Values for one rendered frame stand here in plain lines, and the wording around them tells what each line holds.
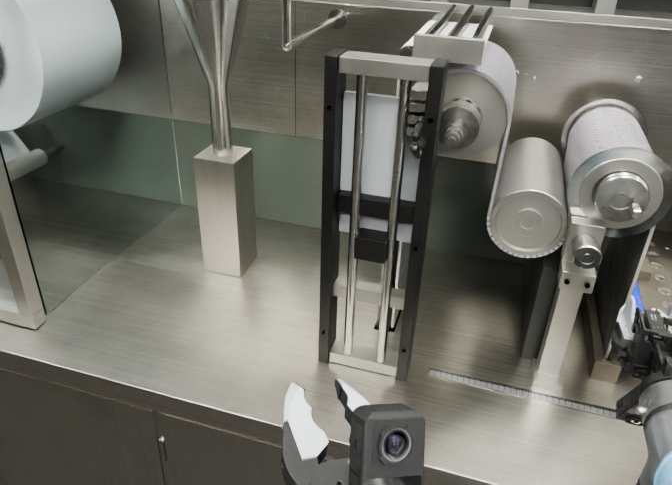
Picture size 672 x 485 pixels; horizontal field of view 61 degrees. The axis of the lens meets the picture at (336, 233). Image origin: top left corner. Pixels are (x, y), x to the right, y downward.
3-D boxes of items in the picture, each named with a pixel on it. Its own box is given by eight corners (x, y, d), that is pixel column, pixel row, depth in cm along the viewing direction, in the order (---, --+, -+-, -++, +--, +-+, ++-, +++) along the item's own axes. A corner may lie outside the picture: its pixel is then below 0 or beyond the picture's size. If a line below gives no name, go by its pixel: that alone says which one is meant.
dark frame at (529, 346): (520, 358, 105) (543, 267, 95) (523, 266, 133) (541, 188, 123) (562, 367, 104) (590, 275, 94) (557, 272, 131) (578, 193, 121)
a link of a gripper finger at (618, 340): (640, 322, 83) (661, 362, 76) (637, 331, 84) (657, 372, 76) (606, 319, 84) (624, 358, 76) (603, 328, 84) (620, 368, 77)
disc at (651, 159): (557, 228, 91) (579, 141, 84) (557, 227, 92) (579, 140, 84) (658, 245, 88) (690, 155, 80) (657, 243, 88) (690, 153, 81)
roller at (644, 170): (570, 222, 90) (588, 153, 84) (564, 162, 111) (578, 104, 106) (650, 234, 87) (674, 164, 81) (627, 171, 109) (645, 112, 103)
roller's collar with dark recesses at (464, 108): (432, 146, 86) (437, 104, 83) (438, 133, 91) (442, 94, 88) (475, 152, 85) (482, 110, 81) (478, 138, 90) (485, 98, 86)
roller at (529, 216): (484, 248, 97) (496, 184, 91) (493, 188, 118) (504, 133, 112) (558, 261, 94) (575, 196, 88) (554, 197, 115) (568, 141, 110)
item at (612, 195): (614, 167, 82) (661, 191, 82) (612, 162, 84) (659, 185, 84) (583, 207, 86) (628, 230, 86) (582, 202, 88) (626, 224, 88)
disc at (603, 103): (553, 169, 113) (570, 95, 105) (553, 168, 113) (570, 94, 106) (634, 180, 109) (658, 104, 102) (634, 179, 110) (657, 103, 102)
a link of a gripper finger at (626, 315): (636, 279, 85) (657, 317, 77) (626, 311, 88) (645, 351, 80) (614, 278, 86) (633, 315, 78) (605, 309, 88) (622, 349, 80)
